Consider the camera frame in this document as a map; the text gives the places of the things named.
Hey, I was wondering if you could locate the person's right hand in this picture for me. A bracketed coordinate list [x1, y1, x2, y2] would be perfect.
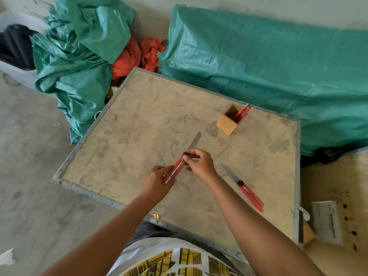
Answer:
[182, 148, 218, 186]

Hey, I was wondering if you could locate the person's left hand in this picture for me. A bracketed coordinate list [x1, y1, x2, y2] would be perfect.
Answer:
[137, 165, 176, 207]

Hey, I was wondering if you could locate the red utility knife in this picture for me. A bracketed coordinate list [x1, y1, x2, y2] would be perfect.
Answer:
[162, 131, 202, 185]
[232, 103, 252, 124]
[220, 164, 264, 214]

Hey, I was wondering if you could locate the person's left forearm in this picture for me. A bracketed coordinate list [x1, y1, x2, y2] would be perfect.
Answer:
[40, 195, 157, 276]

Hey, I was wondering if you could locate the person's right forearm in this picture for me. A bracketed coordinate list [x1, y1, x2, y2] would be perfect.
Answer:
[205, 173, 325, 276]

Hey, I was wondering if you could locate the wooden crate with metal edging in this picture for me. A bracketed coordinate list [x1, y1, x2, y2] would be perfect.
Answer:
[51, 67, 301, 263]

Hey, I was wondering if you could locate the small wooden box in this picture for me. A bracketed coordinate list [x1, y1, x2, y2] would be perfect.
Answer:
[216, 103, 248, 136]

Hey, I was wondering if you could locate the person's white printed shirt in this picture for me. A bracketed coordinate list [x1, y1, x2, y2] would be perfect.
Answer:
[106, 221, 256, 276]

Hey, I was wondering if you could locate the orange cloth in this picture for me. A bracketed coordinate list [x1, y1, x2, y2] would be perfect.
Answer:
[111, 37, 167, 81]

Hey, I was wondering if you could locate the green tarp covered bundle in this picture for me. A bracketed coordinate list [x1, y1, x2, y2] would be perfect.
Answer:
[158, 4, 368, 157]

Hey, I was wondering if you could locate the crumpled green tarp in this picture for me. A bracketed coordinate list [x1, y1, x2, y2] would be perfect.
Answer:
[30, 0, 135, 145]

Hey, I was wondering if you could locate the white paper label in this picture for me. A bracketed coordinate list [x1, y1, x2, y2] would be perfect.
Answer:
[311, 201, 344, 246]

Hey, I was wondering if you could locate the plywood crate with paper label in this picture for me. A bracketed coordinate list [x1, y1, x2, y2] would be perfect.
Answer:
[299, 149, 368, 276]

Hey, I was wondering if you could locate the white paper scrap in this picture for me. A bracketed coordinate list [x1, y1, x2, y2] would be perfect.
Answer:
[0, 248, 16, 267]

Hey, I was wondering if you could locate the white plastic tub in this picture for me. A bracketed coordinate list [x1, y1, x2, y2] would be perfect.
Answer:
[0, 11, 58, 99]

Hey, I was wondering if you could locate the black item in tub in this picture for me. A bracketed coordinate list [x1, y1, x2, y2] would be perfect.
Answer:
[0, 24, 39, 71]

